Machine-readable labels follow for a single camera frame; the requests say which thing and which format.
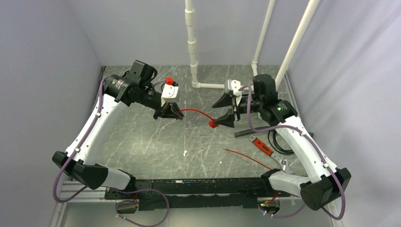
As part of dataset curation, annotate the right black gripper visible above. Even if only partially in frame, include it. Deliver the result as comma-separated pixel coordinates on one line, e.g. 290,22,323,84
212,93,263,127

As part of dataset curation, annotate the red cable lock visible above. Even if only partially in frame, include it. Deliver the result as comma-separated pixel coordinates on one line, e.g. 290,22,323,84
178,108,219,129
225,148,272,170

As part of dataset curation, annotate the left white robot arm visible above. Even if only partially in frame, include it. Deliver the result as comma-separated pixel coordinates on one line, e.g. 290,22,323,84
52,60,183,199

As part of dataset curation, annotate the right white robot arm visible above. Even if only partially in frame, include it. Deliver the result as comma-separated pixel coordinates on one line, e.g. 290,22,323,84
212,74,351,210

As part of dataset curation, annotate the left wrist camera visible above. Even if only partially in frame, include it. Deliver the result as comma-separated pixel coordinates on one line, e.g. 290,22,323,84
161,77,180,106

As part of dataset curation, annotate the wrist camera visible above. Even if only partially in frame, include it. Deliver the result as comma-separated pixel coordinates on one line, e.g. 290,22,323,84
161,77,180,106
224,79,242,97

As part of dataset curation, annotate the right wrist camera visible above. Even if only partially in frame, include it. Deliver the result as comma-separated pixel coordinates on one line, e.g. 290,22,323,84
224,79,242,97

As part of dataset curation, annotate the black corrugated hose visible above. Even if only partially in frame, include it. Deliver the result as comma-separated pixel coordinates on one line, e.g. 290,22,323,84
234,126,314,139

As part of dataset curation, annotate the black coiled cable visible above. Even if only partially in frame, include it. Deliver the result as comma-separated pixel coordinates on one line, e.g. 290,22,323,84
268,131,295,156

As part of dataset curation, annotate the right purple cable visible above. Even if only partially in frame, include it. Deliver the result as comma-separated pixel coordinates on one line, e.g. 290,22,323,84
238,84,346,220

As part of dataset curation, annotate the purple cable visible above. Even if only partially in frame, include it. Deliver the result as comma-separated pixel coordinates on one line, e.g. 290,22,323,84
238,84,346,220
52,77,170,227

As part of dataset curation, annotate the red handled tool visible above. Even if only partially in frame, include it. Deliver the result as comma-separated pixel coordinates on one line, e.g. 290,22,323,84
249,135,294,174

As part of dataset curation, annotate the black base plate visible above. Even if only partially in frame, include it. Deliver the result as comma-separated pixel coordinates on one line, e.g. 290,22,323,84
105,177,290,211

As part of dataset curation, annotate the white PVC pipe frame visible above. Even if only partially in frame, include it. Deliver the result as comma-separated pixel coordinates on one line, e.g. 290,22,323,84
184,0,319,89

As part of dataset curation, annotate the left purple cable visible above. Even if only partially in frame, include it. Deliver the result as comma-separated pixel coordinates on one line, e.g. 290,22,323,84
52,77,170,227

